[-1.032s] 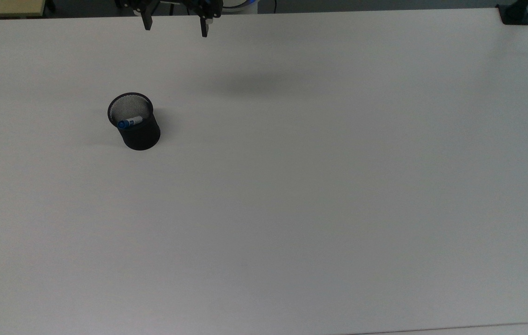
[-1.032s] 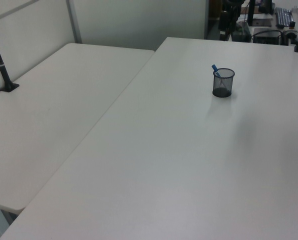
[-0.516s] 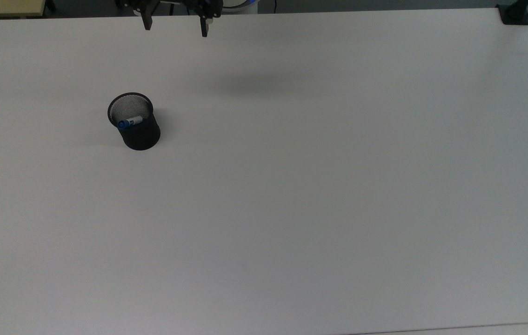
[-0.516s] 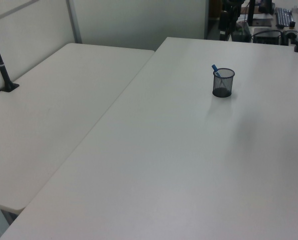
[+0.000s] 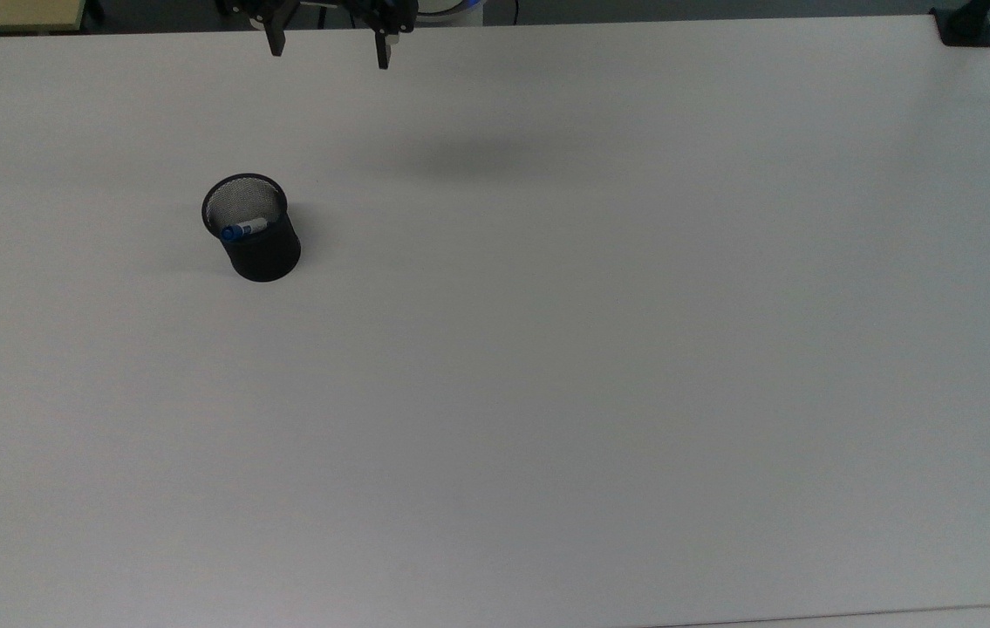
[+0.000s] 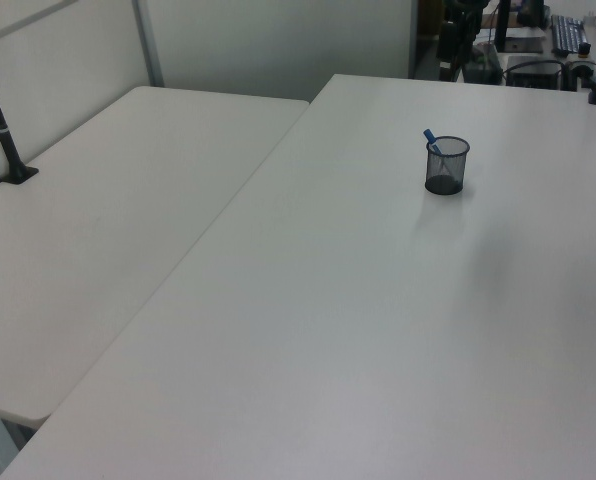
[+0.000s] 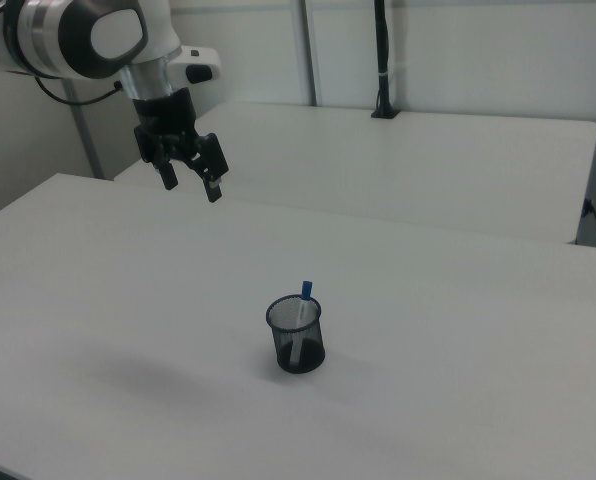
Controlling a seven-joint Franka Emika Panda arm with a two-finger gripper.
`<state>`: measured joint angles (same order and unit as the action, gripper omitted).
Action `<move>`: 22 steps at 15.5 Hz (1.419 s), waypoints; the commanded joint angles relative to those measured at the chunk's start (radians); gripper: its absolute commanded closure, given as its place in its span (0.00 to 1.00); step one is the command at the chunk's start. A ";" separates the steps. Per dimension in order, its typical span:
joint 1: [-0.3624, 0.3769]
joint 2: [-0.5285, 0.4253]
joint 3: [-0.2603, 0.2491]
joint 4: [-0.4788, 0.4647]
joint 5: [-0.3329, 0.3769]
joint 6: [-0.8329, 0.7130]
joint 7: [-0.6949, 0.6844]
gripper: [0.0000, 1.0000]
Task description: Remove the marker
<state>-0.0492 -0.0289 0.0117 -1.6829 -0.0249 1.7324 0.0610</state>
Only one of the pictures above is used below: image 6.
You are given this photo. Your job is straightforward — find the blue marker pen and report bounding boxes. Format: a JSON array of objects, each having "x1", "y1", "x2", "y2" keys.
[{"x1": 423, "y1": 128, "x2": 450, "y2": 174}]

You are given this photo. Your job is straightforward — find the black computer keyboard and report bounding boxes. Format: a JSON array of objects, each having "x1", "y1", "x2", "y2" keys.
[{"x1": 549, "y1": 14, "x2": 587, "y2": 58}]

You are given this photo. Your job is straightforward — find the black camera pole with base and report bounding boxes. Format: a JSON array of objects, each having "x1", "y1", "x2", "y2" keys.
[{"x1": 0, "y1": 43, "x2": 40, "y2": 187}]

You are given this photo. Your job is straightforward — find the black tripod equipment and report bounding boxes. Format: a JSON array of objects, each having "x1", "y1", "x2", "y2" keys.
[{"x1": 436, "y1": 0, "x2": 485, "y2": 82}]

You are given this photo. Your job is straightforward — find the black monitor stand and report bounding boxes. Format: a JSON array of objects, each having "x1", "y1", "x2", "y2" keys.
[{"x1": 492, "y1": 0, "x2": 545, "y2": 54}]

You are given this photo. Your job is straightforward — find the black mesh pen cup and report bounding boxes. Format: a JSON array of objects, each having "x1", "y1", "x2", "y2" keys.
[{"x1": 424, "y1": 135, "x2": 471, "y2": 196}]

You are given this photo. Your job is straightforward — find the emergency stop button box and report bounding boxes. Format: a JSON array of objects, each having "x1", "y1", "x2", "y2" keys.
[{"x1": 569, "y1": 43, "x2": 596, "y2": 72}]

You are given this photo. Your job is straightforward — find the black computer box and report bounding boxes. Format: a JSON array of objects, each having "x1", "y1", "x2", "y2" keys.
[{"x1": 506, "y1": 59, "x2": 565, "y2": 91}]

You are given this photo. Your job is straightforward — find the grey aluminium partition post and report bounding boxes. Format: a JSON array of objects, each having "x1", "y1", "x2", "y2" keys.
[{"x1": 131, "y1": 0, "x2": 166, "y2": 89}]

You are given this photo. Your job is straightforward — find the white folding table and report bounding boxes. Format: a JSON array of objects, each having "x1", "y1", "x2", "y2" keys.
[{"x1": 0, "y1": 85, "x2": 312, "y2": 422}]

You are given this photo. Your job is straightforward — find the grey partition rail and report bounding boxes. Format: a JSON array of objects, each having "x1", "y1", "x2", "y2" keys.
[{"x1": 0, "y1": 0, "x2": 80, "y2": 46}]

